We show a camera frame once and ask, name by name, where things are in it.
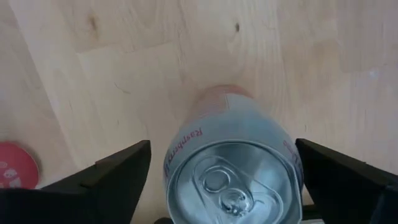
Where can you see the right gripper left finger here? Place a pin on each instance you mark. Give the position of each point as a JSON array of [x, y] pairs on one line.
[[77, 199]]

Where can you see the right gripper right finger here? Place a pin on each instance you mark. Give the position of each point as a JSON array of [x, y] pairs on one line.
[[351, 193]]

